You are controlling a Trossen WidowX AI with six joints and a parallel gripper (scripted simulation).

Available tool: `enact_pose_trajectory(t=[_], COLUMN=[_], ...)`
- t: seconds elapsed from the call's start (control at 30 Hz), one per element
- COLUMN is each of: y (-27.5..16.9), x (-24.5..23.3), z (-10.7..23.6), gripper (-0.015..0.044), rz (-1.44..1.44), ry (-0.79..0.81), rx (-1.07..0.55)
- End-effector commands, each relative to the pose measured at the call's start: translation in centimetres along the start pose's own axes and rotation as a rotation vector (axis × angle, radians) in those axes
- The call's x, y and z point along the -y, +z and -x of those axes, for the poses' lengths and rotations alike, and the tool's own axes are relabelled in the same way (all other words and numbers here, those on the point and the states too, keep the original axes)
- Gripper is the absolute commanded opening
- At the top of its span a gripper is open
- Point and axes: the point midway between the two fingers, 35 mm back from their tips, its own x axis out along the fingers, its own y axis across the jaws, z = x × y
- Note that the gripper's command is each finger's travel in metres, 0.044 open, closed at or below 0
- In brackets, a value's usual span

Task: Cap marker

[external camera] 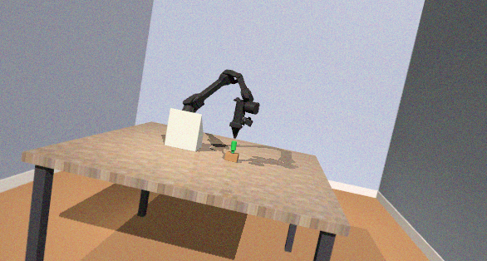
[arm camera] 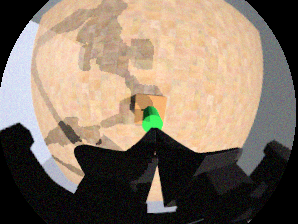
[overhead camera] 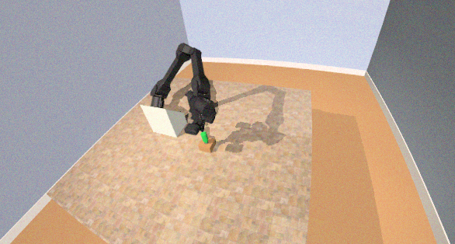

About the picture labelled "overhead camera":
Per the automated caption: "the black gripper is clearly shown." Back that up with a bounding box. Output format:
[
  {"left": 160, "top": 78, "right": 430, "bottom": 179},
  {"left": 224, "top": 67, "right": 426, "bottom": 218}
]
[{"left": 184, "top": 109, "right": 205, "bottom": 136}]

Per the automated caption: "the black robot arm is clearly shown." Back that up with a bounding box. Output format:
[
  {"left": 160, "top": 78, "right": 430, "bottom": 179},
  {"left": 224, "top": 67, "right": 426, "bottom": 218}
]
[{"left": 150, "top": 43, "right": 216, "bottom": 124}]

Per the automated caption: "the orange square block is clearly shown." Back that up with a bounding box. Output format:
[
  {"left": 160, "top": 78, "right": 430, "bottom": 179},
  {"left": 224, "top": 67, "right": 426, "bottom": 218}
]
[{"left": 198, "top": 138, "right": 216, "bottom": 153}]

